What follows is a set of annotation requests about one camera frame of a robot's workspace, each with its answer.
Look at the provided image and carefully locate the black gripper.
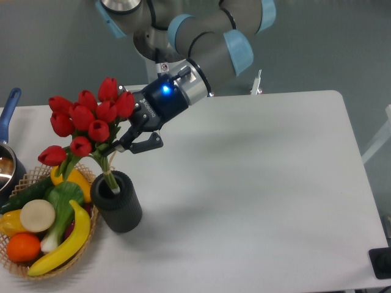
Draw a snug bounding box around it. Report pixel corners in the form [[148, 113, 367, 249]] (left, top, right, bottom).
[[103, 73, 190, 156]]

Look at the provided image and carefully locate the red tulip bouquet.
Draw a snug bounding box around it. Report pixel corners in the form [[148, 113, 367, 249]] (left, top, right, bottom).
[[38, 78, 135, 195]]

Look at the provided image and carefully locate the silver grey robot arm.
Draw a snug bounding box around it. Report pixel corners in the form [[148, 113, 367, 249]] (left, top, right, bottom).
[[95, 1, 276, 155]]

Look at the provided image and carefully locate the dark grey ribbed vase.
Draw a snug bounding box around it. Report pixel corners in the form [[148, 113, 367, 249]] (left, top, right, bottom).
[[90, 170, 142, 233]]

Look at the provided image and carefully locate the green bok choy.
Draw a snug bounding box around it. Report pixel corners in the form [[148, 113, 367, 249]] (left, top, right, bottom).
[[40, 181, 84, 254]]

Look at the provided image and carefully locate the dark green cucumber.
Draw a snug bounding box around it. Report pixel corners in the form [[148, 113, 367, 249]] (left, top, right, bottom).
[[1, 177, 54, 214]]

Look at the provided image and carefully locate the yellow banana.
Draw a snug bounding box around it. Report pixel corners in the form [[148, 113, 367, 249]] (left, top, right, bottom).
[[27, 200, 91, 277]]

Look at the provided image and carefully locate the beige round radish slice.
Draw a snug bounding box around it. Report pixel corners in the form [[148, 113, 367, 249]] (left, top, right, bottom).
[[20, 200, 56, 233]]

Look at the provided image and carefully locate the yellow bell pepper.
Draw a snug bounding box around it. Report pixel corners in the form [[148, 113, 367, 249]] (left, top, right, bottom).
[[1, 209, 29, 237]]

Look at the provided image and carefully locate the orange fruit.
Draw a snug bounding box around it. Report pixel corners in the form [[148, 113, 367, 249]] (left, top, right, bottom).
[[6, 233, 41, 262]]

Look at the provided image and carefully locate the woven wicker basket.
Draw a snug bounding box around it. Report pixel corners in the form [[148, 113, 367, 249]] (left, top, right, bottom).
[[1, 165, 99, 280]]

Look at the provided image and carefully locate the black device at table edge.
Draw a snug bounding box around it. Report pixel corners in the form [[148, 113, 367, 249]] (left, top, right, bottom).
[[368, 247, 390, 280]]

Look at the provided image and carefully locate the blue handled saucepan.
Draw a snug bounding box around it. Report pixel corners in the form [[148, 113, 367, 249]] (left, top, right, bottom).
[[1, 87, 26, 206]]

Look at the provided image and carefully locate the white frame at right edge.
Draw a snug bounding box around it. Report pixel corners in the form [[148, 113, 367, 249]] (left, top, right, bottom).
[[362, 105, 390, 164]]

